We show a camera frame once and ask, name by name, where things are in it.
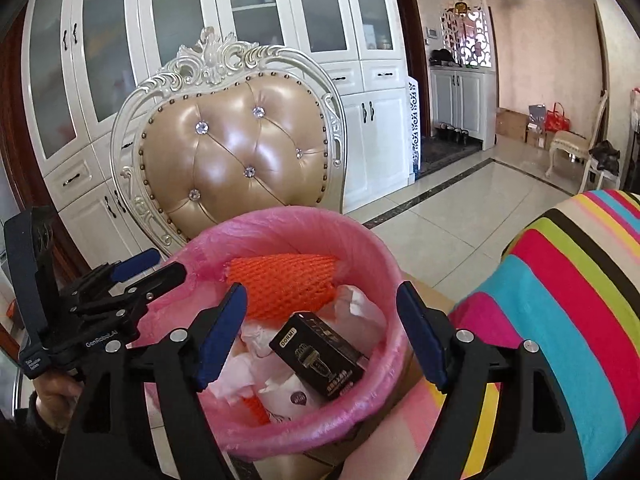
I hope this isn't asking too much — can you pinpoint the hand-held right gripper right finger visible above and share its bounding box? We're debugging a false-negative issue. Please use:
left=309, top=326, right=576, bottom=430
left=396, top=281, right=587, bottom=480

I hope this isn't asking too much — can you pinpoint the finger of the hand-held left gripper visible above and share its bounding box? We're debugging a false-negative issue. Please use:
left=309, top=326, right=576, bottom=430
left=70, top=261, right=189, bottom=331
left=62, top=248, right=162, bottom=306

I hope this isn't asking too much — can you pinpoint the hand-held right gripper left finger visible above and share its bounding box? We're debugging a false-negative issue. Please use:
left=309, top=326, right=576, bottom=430
left=60, top=282, right=249, bottom=480

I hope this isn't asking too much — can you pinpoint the large orange foam net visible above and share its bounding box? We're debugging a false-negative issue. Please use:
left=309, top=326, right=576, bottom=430
left=222, top=254, right=343, bottom=321

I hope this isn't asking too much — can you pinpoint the black product box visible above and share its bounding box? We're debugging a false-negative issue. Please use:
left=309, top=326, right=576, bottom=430
left=268, top=312, right=369, bottom=402

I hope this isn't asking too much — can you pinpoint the waste bin with pink bag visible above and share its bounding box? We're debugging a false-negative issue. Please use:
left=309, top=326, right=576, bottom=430
left=135, top=208, right=416, bottom=461

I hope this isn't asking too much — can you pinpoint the person's left forearm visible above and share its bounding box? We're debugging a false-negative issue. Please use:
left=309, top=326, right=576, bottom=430
left=0, top=395, right=66, bottom=480

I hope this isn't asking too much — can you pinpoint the person's left hand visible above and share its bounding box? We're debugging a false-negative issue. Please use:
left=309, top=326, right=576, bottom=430
left=30, top=372, right=86, bottom=433

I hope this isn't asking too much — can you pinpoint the white packet with dark dot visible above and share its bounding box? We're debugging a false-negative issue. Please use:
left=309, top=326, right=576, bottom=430
left=257, top=375, right=328, bottom=423

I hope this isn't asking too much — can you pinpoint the striped colourful tablecloth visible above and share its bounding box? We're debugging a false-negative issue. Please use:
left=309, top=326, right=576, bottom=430
left=390, top=190, right=640, bottom=480

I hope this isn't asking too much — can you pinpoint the ornate white tufted chair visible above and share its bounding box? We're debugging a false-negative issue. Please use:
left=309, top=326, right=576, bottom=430
left=110, top=27, right=347, bottom=261

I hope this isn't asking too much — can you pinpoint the row of dark shoes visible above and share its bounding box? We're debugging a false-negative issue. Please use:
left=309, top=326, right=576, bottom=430
left=434, top=125, right=468, bottom=146

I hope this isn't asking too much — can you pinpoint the white blue patterned panel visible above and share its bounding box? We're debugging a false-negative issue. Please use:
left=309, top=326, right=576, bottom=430
left=406, top=77, right=425, bottom=186

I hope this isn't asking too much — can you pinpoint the tall white glass cabinet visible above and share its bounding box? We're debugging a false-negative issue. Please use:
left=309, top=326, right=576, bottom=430
left=20, top=0, right=421, bottom=261

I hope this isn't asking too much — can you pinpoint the low white shoe cabinet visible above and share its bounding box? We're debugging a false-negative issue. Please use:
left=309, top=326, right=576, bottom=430
left=429, top=67, right=498, bottom=151

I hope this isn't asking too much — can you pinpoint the cream cushioned chair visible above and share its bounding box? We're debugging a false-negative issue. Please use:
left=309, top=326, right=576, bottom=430
left=545, top=91, right=611, bottom=193

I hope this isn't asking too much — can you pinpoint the red gift bag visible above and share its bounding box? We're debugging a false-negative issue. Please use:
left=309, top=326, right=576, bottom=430
left=545, top=102, right=572, bottom=133

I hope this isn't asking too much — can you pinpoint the dark bag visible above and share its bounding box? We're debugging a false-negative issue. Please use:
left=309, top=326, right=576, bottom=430
left=587, top=140, right=623, bottom=173

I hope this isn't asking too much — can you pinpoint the dark wooden door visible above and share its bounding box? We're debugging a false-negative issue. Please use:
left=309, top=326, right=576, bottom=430
left=392, top=0, right=431, bottom=143

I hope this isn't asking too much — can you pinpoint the white carved entrance screen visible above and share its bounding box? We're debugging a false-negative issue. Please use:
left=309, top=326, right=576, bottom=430
left=432, top=0, right=493, bottom=68

